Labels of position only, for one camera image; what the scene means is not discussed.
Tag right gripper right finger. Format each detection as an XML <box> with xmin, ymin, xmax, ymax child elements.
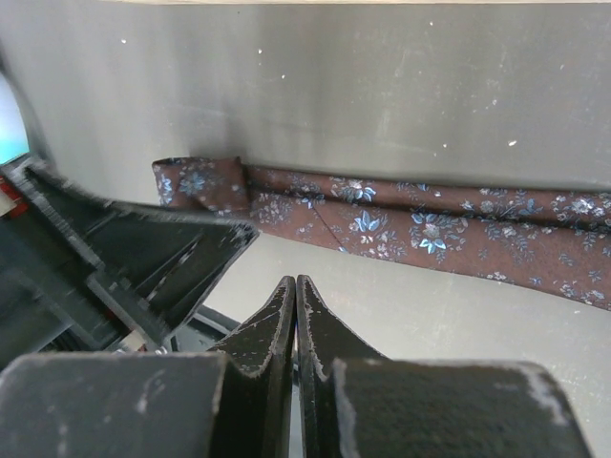
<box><xmin>296</xmin><ymin>275</ymin><xmax>386</xmax><ymax>457</ymax></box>

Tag teal cat-ear headphones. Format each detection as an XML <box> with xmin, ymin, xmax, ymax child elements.
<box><xmin>0</xmin><ymin>75</ymin><xmax>30</xmax><ymax>164</ymax></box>

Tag brown floral necktie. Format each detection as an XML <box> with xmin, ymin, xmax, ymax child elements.
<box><xmin>152</xmin><ymin>157</ymin><xmax>610</xmax><ymax>310</ymax></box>

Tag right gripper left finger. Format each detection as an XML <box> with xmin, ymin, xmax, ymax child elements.
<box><xmin>209</xmin><ymin>276</ymin><xmax>296</xmax><ymax>457</ymax></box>

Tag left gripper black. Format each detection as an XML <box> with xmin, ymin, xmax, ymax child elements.
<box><xmin>1</xmin><ymin>161</ymin><xmax>258</xmax><ymax>353</ymax></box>

